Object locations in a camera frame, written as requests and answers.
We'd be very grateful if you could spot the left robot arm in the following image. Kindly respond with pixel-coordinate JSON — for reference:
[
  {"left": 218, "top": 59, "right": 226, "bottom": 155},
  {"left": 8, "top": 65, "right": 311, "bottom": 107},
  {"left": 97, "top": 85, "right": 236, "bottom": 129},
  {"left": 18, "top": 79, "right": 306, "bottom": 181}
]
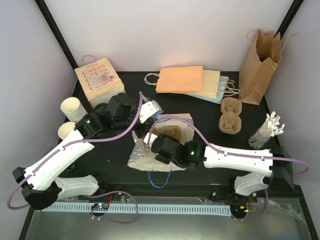
[{"left": 12, "top": 92, "right": 159, "bottom": 210}]

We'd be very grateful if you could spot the blue checkered paper bag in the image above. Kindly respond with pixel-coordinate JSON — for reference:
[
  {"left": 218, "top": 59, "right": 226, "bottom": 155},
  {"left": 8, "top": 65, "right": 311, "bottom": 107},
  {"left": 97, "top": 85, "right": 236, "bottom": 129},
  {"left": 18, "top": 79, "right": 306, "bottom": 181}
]
[{"left": 126, "top": 112, "right": 195, "bottom": 188}]

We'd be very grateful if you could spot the tan flat paper bag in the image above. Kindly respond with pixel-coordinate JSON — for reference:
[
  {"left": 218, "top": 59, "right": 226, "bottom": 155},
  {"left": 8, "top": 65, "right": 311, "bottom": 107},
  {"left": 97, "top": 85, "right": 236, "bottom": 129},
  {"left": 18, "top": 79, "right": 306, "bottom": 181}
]
[{"left": 187, "top": 69, "right": 221, "bottom": 99}]

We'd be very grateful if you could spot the standing brown paper bag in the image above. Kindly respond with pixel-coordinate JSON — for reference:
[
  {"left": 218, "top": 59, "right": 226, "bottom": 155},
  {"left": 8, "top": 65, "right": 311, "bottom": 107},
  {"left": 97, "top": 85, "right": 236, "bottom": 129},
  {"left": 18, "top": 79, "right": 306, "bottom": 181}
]
[{"left": 239, "top": 29, "right": 290, "bottom": 105}]

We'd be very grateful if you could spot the light blue flat paper bag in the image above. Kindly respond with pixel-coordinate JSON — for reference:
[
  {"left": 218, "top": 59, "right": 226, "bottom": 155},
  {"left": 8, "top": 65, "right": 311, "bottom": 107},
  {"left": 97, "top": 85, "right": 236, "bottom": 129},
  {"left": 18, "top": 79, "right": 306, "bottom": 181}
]
[{"left": 187, "top": 76, "right": 241, "bottom": 104}]

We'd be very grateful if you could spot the grey pulp cup carrier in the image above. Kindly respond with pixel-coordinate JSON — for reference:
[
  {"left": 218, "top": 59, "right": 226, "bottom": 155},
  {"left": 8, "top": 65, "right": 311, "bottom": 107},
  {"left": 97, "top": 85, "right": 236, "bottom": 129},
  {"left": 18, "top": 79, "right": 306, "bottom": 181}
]
[{"left": 152, "top": 125, "right": 182, "bottom": 143}]

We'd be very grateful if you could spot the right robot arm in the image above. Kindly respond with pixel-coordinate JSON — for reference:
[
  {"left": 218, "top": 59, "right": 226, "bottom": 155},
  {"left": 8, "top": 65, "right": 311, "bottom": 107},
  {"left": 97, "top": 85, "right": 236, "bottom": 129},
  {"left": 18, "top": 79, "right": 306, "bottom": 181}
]
[{"left": 143, "top": 133, "right": 294, "bottom": 202}]

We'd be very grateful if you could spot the far paper cup stack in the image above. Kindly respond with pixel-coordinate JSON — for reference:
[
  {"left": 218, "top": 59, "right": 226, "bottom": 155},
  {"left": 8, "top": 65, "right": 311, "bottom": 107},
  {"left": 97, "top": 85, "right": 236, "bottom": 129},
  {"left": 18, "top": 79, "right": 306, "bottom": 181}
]
[{"left": 60, "top": 97, "right": 88, "bottom": 123}]

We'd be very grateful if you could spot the right black frame post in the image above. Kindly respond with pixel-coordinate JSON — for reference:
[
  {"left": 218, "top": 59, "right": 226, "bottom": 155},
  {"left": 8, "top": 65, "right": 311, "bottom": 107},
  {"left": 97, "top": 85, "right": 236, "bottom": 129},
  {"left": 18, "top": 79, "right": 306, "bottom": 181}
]
[{"left": 274, "top": 0, "right": 304, "bottom": 39}]

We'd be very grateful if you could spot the paper cup stack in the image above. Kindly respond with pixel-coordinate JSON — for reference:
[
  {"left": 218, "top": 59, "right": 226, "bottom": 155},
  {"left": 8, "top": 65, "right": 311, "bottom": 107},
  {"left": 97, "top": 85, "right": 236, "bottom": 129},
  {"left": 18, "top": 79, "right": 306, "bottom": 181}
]
[
  {"left": 57, "top": 121, "right": 76, "bottom": 140},
  {"left": 60, "top": 97, "right": 88, "bottom": 123}
]

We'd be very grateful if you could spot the black coffee cup lids stack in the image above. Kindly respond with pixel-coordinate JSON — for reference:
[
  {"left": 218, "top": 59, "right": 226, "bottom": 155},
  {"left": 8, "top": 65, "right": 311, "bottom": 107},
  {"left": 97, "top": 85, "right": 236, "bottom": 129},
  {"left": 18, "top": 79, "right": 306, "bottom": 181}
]
[{"left": 94, "top": 103, "right": 107, "bottom": 113}]

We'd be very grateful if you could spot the near paper cup stack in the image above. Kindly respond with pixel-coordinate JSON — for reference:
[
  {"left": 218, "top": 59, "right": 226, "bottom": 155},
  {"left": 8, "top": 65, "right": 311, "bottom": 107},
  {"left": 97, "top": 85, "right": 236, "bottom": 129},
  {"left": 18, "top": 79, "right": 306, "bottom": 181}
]
[{"left": 57, "top": 121, "right": 76, "bottom": 140}]

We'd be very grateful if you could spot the Cakes printed paper bag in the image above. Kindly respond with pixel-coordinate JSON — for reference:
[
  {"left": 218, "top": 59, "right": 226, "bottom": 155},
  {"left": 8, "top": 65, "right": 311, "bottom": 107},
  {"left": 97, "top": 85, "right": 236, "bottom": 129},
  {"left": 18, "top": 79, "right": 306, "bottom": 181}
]
[{"left": 74, "top": 57, "right": 125, "bottom": 108}]

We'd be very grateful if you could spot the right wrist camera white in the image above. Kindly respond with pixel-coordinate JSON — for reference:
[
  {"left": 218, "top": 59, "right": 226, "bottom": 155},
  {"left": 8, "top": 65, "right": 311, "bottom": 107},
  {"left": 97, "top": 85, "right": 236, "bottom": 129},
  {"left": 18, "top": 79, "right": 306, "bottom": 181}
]
[{"left": 143, "top": 132, "right": 158, "bottom": 150}]

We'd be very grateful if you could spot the left black frame post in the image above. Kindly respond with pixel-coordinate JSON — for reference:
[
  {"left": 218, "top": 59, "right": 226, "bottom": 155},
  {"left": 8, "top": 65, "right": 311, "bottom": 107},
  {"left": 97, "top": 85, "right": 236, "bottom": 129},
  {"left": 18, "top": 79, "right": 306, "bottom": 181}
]
[{"left": 34, "top": 0, "right": 79, "bottom": 70}]

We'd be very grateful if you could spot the orange flat paper bag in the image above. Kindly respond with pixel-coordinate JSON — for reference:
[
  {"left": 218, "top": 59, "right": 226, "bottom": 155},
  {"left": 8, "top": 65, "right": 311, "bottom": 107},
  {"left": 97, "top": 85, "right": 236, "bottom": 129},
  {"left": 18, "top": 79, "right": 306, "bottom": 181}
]
[{"left": 144, "top": 65, "right": 203, "bottom": 94}]

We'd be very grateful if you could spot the black frame post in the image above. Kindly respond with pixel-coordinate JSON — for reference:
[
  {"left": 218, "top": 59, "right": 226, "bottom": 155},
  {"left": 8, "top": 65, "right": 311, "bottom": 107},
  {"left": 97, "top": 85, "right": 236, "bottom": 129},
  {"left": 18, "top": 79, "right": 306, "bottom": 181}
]
[
  {"left": 274, "top": 0, "right": 304, "bottom": 39},
  {"left": 34, "top": 0, "right": 79, "bottom": 70}
]

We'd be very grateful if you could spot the light blue cable duct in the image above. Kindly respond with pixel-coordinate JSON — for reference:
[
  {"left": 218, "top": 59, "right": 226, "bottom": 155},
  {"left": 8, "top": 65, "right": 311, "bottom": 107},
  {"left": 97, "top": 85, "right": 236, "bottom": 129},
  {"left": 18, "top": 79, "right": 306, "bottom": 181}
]
[{"left": 43, "top": 202, "right": 232, "bottom": 217}]

